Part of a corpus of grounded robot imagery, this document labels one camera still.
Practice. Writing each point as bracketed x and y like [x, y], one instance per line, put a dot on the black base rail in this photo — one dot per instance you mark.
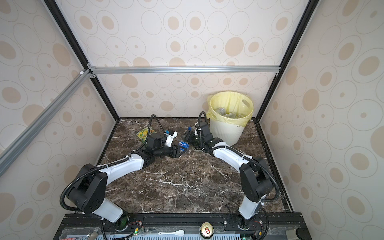
[264, 226]

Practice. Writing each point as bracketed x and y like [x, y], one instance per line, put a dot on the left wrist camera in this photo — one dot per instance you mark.
[170, 135]

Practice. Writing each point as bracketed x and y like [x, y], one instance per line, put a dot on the drink can top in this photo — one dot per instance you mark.
[206, 230]

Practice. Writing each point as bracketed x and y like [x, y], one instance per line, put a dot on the diagonal aluminium rail left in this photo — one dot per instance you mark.
[27, 136]

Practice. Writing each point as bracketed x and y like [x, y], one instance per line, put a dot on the white plastic spoon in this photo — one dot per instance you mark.
[179, 233]

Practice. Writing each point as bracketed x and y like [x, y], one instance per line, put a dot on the horizontal aluminium rail back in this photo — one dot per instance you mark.
[185, 70]

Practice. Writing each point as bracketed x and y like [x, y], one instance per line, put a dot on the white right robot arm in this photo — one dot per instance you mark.
[258, 183]

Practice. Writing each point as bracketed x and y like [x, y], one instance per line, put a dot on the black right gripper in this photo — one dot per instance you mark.
[188, 136]

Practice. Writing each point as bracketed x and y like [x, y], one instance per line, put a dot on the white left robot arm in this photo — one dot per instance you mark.
[87, 192]

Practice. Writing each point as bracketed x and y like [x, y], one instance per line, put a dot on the yellow plastic bin liner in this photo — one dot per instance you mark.
[231, 108]

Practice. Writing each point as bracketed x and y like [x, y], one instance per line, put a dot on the green Fox's candy bag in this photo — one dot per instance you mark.
[142, 134]

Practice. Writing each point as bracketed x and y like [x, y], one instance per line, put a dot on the clear crushed bottle blue label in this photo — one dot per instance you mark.
[183, 146]

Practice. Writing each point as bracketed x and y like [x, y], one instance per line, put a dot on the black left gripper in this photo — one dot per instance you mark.
[174, 155]

